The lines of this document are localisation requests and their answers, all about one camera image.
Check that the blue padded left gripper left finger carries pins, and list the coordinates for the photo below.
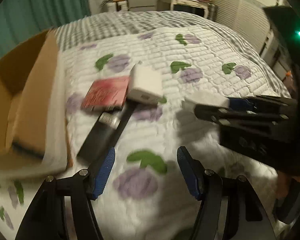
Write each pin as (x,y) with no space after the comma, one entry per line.
(45,217)

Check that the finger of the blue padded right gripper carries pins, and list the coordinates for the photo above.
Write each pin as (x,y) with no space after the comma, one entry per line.
(260,102)
(244,113)

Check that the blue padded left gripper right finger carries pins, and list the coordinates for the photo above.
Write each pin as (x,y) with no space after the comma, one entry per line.
(246,217)

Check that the white power adapter cube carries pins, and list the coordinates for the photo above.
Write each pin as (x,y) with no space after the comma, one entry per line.
(145,85)

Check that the red rose tin box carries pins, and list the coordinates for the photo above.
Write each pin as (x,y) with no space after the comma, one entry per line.
(106,94)

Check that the person's right hand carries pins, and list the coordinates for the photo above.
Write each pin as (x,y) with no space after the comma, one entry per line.
(283,184)

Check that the white floral quilted mat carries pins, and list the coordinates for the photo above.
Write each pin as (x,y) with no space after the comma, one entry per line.
(146,196)

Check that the black flat case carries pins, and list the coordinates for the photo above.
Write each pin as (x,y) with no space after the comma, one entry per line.
(105,132)

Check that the white louvered wardrobe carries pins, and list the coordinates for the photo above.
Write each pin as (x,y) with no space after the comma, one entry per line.
(247,18)

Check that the white dressing table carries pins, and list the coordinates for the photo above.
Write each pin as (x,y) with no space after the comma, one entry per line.
(201,8)

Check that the brown cardboard box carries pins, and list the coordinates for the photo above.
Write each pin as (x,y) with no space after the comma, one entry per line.
(33,137)

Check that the grey checkered bed cover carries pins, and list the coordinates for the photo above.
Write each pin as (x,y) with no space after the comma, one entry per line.
(111,24)

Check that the teal curtain left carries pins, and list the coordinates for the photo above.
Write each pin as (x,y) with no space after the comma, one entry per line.
(22,19)

